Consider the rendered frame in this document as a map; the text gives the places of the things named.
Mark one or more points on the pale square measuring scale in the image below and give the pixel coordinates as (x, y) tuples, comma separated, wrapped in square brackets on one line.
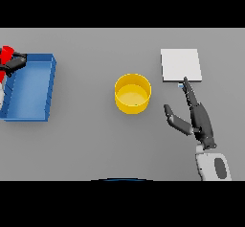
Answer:
[(180, 65)]

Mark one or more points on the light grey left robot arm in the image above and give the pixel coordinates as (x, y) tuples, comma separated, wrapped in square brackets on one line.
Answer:
[(1, 93)]

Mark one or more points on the blue tray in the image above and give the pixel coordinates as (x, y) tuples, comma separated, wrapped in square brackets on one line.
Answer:
[(29, 87)]

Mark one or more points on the red beaker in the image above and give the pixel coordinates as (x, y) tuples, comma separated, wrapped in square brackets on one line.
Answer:
[(5, 58)]

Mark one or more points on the yellow bowl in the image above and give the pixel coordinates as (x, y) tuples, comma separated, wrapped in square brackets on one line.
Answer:
[(132, 93)]

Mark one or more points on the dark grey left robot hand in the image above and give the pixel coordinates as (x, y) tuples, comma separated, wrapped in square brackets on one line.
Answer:
[(13, 64)]

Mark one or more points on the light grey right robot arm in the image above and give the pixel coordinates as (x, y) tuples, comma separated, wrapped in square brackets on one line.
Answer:
[(211, 167)]

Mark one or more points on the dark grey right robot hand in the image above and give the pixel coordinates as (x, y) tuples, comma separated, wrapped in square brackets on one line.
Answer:
[(200, 119)]

